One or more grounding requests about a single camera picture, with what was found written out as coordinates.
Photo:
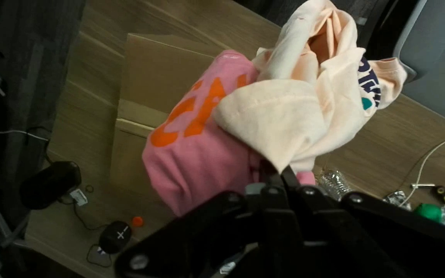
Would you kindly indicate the small orange cap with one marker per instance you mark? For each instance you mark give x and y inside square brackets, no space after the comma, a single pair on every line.
[138,221]

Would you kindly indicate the black cylinder speaker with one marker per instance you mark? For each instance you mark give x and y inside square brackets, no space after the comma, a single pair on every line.
[50,184]

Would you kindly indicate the grey swivel office chair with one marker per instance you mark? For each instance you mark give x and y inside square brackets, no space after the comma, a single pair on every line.
[439,55]

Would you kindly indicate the peach shirt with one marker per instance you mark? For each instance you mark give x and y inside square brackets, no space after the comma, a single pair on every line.
[294,113]

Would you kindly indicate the green round toy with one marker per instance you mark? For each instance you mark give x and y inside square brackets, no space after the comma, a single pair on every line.
[428,211]

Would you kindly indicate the pink shirt with orange print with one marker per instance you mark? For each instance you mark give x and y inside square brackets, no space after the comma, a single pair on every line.
[201,154]

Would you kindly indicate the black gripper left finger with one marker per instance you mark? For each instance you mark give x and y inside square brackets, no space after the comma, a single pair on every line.
[223,236]

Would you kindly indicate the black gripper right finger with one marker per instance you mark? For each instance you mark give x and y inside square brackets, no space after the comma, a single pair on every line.
[367,241]

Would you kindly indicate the large brown cardboard box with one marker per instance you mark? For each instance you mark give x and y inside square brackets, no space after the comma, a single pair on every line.
[150,77]

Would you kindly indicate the round black speaker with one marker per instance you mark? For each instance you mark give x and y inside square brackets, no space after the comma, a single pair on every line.
[115,236]

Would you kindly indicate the clear plastic wrap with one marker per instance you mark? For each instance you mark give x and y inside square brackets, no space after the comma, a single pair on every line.
[334,184]

